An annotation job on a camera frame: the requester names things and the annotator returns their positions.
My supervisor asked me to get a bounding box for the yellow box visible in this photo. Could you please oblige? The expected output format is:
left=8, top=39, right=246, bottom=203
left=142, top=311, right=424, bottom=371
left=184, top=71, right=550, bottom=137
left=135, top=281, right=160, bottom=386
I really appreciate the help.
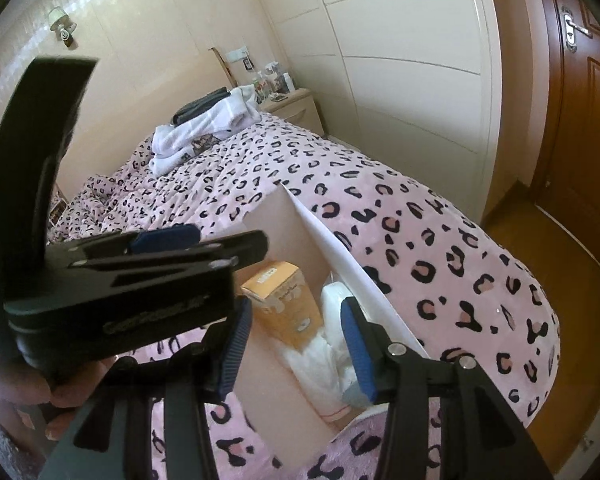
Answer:
left=240, top=261, right=326, bottom=356

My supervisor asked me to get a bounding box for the white sock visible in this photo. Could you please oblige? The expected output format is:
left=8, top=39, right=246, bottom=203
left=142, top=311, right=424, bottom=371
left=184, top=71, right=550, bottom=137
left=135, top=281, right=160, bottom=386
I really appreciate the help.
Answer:
left=280, top=330, right=366, bottom=421

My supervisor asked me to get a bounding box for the clear packet of cotton pads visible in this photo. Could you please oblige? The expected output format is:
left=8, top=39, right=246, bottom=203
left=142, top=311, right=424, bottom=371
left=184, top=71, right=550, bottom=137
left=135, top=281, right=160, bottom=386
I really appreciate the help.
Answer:
left=320, top=280, right=353, bottom=351

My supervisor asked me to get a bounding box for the wall lamp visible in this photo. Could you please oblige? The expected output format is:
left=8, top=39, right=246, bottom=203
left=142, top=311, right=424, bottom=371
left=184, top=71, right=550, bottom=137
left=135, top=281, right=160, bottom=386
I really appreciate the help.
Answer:
left=47, top=6, right=78, bottom=48

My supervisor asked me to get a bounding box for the pile of folded clothes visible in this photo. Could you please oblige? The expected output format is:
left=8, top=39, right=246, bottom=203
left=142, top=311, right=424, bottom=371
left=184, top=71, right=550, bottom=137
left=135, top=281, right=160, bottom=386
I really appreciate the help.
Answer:
left=150, top=85, right=263, bottom=177

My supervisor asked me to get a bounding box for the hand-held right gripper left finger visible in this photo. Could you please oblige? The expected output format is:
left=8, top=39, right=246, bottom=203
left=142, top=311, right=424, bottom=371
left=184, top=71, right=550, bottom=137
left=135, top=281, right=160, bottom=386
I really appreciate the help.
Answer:
left=37, top=295, right=253, bottom=480

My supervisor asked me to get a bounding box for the silver door handle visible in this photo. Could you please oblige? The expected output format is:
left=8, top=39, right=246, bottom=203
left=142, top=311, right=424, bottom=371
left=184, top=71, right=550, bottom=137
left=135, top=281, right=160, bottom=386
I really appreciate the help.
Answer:
left=560, top=6, right=593, bottom=53

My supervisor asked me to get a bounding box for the brown wooden door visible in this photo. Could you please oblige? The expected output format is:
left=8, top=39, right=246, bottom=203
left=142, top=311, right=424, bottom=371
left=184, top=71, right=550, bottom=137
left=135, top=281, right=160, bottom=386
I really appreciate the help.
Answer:
left=530, top=0, right=600, bottom=466

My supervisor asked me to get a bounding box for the dark grey folded clothing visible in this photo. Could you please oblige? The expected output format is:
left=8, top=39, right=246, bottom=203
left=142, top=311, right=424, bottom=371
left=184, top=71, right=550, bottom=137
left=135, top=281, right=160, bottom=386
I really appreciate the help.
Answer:
left=171, top=86, right=231, bottom=126

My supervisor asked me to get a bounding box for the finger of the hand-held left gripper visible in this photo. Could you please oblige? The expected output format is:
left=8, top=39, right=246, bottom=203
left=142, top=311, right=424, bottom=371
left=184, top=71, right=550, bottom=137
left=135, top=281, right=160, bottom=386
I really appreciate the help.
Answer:
left=47, top=224, right=201, bottom=261
left=67, top=230, right=272, bottom=281

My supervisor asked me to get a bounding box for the white wardrobe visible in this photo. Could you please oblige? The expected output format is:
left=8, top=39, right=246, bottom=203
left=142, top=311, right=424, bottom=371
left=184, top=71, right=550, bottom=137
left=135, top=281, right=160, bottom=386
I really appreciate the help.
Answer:
left=240, top=0, right=503, bottom=221

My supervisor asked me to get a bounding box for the beige wooden headboard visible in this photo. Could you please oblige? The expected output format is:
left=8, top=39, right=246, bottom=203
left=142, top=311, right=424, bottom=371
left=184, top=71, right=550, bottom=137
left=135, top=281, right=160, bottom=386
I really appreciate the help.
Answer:
left=209, top=46, right=241, bottom=92

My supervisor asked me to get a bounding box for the white paper bag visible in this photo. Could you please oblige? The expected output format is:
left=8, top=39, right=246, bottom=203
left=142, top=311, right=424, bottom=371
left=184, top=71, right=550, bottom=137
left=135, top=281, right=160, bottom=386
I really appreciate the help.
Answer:
left=232, top=182, right=431, bottom=461

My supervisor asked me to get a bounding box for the pink leopard print blanket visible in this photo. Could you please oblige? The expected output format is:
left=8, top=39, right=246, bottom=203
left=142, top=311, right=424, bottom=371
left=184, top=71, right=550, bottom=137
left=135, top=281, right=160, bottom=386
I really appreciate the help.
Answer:
left=45, top=110, right=561, bottom=480

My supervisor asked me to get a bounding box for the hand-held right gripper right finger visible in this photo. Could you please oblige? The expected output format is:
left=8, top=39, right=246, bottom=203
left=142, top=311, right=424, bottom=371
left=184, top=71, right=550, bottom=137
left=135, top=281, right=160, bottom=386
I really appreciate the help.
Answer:
left=340, top=296, right=543, bottom=480

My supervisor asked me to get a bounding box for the beige nightstand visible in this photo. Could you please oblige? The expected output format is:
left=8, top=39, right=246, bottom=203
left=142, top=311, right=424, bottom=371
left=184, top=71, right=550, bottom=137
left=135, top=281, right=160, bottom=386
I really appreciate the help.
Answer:
left=257, top=87, right=326, bottom=136

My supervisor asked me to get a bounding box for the person's left hand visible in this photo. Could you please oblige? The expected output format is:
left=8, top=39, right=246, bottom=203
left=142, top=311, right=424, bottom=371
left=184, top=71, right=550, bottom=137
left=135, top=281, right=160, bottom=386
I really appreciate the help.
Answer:
left=0, top=352, right=118, bottom=443

